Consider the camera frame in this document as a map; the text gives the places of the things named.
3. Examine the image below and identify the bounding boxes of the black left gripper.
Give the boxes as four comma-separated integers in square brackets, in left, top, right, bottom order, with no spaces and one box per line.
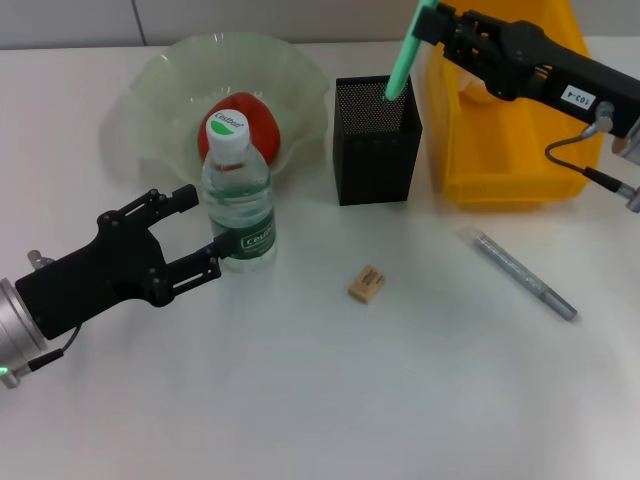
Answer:
[14,183,236,341]

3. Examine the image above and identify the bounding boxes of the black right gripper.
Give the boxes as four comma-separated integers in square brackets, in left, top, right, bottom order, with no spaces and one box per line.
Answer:
[413,3,640,139]

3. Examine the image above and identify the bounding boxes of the clear green-label water bottle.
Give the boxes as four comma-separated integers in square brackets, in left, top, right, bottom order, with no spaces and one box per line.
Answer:
[201,108,279,274]

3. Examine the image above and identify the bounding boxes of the mint green utility knife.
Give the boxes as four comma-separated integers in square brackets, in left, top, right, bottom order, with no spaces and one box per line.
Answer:
[383,0,440,101]

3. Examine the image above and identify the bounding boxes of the white paper ball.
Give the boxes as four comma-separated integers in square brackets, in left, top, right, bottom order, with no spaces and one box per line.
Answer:
[457,67,499,105]

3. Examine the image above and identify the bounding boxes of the red orange fruit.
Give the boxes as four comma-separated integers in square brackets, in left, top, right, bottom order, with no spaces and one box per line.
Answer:
[197,91,281,169]

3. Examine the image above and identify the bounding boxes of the tan rubber eraser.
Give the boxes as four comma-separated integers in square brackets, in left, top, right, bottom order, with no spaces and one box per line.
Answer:
[347,263,389,305]

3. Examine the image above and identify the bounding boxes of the grey marker pen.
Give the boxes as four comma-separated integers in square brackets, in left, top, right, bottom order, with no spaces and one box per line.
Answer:
[457,227,579,321]

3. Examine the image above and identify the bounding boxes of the pale green glass fruit plate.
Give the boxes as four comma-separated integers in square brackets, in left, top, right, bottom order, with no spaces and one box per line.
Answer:
[99,30,329,196]

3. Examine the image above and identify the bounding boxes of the black mesh pen holder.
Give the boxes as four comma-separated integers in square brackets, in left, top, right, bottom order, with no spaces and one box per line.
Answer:
[332,73,424,207]

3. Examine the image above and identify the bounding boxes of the yellow plastic storage bin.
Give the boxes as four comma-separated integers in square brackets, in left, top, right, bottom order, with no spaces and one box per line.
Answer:
[424,0,604,204]

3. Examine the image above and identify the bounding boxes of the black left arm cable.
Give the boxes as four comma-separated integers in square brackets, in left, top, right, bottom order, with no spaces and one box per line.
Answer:
[0,249,84,391]

